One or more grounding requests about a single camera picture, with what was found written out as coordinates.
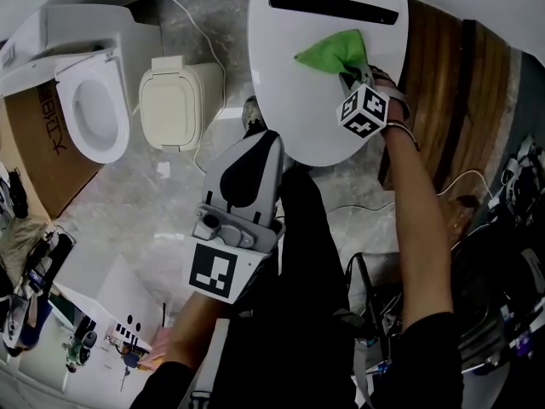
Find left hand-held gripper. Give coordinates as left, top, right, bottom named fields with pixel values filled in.
left=182, top=130, right=286, bottom=305

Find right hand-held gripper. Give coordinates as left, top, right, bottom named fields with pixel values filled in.
left=336, top=63, right=391, bottom=139

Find green cloth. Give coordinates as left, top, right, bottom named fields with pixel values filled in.
left=293, top=28, right=370, bottom=76

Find person's left forearm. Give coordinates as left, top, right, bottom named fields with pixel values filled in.
left=159, top=290, right=229, bottom=374

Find person's right forearm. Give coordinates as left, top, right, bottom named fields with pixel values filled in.
left=376, top=119, right=455, bottom=327

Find white ceramic toilet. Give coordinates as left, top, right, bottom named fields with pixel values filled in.
left=0, top=4, right=137, bottom=165

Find person's right hand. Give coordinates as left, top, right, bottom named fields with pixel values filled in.
left=368, top=66, right=412, bottom=128

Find person's grey shoe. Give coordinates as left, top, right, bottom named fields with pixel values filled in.
left=241, top=95, right=267, bottom=138

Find brown wooden pallet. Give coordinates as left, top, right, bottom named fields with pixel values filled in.
left=378, top=0, right=519, bottom=195

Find beige plastic bin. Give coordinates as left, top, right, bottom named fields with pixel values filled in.
left=138, top=55, right=226, bottom=153

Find person's black trousers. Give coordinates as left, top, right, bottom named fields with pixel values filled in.
left=212, top=166, right=354, bottom=409

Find brown wooden board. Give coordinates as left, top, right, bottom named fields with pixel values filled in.
left=436, top=192, right=486, bottom=246

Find white cabinet with black dots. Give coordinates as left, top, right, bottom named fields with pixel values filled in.
left=53, top=245, right=167, bottom=349

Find pink cloth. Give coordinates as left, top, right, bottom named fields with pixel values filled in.
left=151, top=325, right=174, bottom=357

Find white board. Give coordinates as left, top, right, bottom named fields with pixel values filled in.
left=195, top=317, right=231, bottom=409

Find pile of white chargers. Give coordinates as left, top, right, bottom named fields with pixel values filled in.
left=487, top=134, right=545, bottom=229

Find large cardboard box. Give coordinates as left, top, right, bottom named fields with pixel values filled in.
left=0, top=81, right=107, bottom=219

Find yellow cloth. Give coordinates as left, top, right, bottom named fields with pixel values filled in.
left=136, top=354, right=165, bottom=372

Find small black bag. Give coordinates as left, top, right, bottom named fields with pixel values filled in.
left=6, top=168, right=29, bottom=219

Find beige crumpled cloth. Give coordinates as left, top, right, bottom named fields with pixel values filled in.
left=0, top=217, right=50, bottom=289

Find person in black shirt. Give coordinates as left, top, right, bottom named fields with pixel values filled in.
left=129, top=311, right=465, bottom=409

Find large black backpack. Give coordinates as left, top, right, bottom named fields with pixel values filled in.
left=450, top=223, right=545, bottom=374

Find thin wrist bracelet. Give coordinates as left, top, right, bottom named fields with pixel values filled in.
left=385, top=119, right=421, bottom=151

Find thin white cable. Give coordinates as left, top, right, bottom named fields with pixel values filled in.
left=336, top=168, right=497, bottom=212
left=146, top=0, right=227, bottom=175

